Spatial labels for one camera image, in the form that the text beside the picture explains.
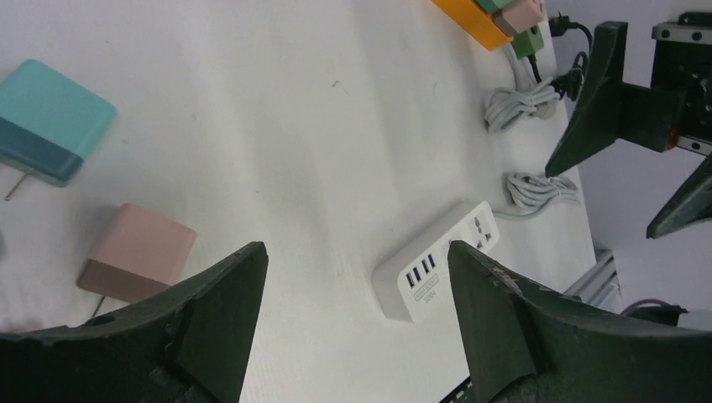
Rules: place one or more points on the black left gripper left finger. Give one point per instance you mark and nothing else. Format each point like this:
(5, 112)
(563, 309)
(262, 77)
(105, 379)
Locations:
(189, 343)

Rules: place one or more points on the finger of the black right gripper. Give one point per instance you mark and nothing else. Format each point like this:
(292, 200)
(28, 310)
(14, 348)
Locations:
(690, 204)
(594, 123)

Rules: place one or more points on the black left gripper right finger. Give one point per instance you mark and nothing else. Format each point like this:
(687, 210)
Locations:
(525, 342)

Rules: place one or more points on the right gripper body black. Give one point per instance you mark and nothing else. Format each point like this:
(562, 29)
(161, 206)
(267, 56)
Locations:
(675, 110)

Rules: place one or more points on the white slim power strip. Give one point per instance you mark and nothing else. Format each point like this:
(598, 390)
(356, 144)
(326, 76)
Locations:
(409, 285)

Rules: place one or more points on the pink adapter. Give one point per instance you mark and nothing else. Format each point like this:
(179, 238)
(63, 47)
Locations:
(519, 16)

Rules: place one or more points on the orange power strip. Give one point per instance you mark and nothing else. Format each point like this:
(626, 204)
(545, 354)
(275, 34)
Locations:
(475, 21)

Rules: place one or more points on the green adapter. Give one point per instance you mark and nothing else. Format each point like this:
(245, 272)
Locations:
(493, 6)

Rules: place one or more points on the teal USB adapter plug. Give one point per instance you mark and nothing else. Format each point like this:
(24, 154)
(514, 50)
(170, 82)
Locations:
(50, 124)

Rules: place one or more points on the green power strip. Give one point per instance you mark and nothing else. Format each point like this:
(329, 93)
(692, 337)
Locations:
(528, 43)

